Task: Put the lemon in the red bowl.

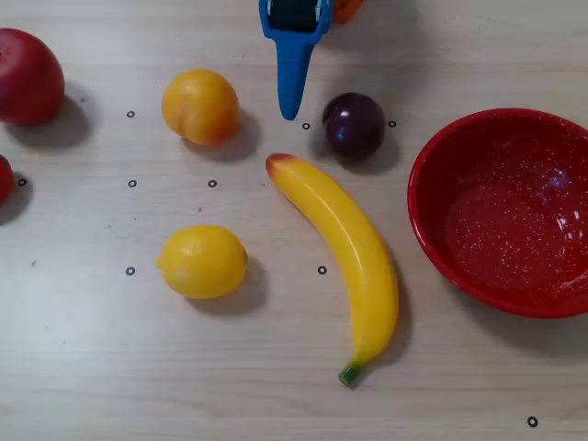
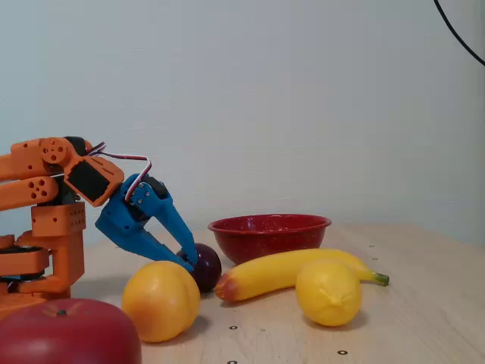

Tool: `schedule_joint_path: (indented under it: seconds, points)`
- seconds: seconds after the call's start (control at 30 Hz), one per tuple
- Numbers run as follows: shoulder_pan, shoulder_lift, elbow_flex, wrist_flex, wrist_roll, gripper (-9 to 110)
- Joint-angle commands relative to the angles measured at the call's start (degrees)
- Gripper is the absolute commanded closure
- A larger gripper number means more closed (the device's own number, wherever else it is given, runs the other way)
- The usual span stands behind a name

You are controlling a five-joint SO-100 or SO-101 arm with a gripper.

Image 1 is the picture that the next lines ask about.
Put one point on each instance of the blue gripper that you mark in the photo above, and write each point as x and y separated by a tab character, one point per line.
294	48

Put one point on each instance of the yellow plastic lemon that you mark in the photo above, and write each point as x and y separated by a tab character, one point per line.
202	262

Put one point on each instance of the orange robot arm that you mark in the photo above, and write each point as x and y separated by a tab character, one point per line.
345	10

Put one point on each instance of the red speckled enamel bowl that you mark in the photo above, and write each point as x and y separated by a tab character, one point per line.
505	220

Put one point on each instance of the dark purple plastic plum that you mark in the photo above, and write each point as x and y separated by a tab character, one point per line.
353	126

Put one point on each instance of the orange plastic peach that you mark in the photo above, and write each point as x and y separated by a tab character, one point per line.
200	108

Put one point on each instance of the yellow plastic banana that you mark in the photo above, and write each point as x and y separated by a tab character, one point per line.
353	248

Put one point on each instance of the red plastic apple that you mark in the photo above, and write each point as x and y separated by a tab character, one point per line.
27	78

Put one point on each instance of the small red plastic fruit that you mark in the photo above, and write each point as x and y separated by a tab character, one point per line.
4	179

